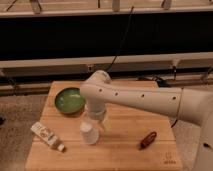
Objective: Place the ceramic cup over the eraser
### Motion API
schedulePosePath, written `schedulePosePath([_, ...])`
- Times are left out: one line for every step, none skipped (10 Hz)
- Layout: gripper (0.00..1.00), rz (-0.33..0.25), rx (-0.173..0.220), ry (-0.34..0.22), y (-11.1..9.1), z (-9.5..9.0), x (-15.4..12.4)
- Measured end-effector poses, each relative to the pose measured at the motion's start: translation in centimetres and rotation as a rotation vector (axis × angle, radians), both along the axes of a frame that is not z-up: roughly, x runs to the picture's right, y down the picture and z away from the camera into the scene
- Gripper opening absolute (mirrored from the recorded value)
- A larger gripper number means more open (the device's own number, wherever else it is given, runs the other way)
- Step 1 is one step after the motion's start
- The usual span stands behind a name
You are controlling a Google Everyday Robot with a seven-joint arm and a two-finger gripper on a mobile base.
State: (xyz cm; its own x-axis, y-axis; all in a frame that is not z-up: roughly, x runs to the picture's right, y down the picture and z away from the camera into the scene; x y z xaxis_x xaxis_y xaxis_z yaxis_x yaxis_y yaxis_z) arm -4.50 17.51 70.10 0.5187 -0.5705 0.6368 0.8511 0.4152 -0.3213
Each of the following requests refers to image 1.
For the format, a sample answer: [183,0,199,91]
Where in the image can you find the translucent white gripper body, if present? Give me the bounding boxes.
[82,110,110,132]

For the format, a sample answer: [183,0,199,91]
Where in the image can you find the white ceramic cup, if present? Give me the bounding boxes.
[80,122,99,145]

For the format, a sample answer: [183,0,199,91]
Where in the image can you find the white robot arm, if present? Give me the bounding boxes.
[80,70,213,171]

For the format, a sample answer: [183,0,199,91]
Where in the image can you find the green ceramic bowl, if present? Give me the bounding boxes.
[54,87,85,115]

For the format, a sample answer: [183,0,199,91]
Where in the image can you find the white eraser in sleeve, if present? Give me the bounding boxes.
[31,122,65,152]

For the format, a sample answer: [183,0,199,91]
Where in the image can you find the wooden cutting board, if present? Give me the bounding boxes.
[26,81,182,171]

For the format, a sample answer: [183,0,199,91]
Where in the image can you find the brown glass bottle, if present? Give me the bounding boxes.
[140,131,157,149]

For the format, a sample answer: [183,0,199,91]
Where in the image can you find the black cable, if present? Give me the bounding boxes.
[105,5,136,72]

